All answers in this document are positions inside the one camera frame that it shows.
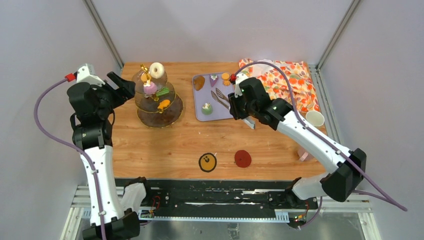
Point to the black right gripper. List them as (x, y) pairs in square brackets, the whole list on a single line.
[(233, 102)]

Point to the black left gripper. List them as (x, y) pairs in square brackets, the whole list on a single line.
[(126, 87)]

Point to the round yellow biscuit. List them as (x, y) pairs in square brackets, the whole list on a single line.
[(145, 78)]

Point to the metal serving tongs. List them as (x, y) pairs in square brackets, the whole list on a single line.
[(218, 96)]

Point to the pink sugared dome cake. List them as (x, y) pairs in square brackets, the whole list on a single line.
[(149, 88)]

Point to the small orange shell cookie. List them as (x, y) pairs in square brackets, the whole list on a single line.
[(226, 82)]

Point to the three-tier glass cake stand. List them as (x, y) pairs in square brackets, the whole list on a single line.
[(147, 111)]

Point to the green layered cake slice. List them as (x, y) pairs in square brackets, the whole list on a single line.
[(162, 92)]

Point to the orange fish-shaped cake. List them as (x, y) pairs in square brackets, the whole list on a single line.
[(163, 104)]

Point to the purple heart cake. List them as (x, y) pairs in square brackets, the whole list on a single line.
[(213, 78)]

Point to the green sugared dome cake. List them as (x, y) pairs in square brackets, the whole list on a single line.
[(207, 109)]

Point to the light green mug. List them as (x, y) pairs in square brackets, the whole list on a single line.
[(315, 118)]

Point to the purple iced donut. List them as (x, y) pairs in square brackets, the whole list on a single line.
[(157, 70)]

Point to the pink mug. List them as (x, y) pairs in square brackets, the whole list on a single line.
[(304, 155)]

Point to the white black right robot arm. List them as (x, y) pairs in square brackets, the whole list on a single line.
[(344, 167)]

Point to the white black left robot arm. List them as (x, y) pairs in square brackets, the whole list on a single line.
[(111, 218)]

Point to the floral orange cloth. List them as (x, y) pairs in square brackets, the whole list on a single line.
[(298, 76)]

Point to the orange round tart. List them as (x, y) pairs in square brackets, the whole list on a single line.
[(225, 76)]

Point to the lavender dessert tray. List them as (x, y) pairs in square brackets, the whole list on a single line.
[(204, 96)]

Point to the red round coaster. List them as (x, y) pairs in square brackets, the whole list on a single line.
[(242, 159)]

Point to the brown cookie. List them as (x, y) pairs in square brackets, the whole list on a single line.
[(199, 82)]

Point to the yellow chick coaster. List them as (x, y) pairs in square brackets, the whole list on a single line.
[(207, 162)]

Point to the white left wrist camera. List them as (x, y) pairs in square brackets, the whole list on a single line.
[(86, 74)]

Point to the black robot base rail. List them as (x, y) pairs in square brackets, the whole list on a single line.
[(263, 201)]

